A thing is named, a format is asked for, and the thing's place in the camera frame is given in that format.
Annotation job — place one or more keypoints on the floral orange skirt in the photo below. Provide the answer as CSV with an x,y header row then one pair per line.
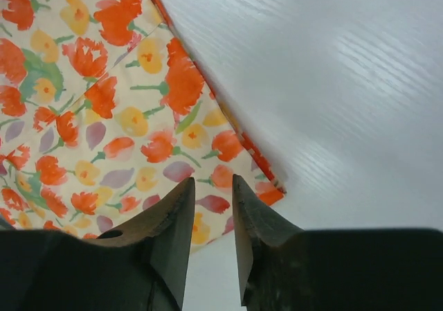
x,y
103,112

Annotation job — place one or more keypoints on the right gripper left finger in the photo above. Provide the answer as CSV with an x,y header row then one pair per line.
x,y
140,264

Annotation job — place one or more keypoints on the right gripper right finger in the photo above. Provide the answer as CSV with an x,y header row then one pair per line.
x,y
283,267

